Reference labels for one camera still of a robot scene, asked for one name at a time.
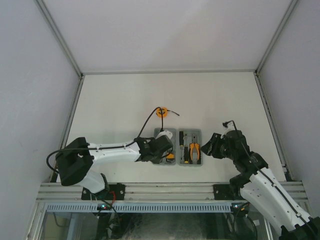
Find phillips screwdriver black yellow handle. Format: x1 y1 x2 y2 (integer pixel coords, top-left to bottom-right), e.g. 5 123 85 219
179 131 184 148

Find hex key set orange holder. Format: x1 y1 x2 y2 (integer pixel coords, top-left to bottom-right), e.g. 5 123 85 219
165 149 175 164

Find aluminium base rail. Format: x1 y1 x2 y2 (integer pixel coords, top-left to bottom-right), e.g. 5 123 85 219
37 181 310 201

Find grey plastic tool case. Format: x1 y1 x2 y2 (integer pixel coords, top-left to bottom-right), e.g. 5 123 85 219
154 128 203 167

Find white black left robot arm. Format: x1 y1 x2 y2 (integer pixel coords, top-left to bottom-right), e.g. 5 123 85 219
55 130 174 200

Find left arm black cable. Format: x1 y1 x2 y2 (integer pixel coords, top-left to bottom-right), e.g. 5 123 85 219
46 106 165 181

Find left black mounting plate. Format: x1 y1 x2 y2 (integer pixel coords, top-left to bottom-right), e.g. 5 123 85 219
81 183 126 201

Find blue slotted cable duct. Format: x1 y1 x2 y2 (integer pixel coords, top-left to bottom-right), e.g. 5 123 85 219
46 202 232 213

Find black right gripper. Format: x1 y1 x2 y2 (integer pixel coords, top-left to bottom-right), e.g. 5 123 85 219
200 133 237 161

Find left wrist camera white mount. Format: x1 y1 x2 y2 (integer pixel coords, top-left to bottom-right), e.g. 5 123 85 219
156 129 173 140

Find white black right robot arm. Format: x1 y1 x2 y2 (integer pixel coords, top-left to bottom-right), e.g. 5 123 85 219
201 130 320 240

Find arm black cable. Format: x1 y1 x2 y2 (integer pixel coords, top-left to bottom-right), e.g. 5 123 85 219
46 106 165 181
222 120 320 233

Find flathead screwdriver black yellow handle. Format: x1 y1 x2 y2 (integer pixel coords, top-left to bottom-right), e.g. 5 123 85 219
183 134 189 164

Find orange black handled pliers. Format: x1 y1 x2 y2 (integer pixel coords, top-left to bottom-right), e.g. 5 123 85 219
189 134 201 165

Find orange tape measure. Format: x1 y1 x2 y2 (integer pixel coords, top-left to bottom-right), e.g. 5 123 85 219
156 107 180 118

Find black mounting plate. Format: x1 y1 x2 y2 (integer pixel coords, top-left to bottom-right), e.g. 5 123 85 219
213 183 242 201
81 183 126 201

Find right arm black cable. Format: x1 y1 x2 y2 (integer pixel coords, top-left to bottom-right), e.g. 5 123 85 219
222 120 320 233

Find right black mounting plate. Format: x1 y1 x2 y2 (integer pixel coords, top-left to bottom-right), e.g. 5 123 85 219
213 183 242 201

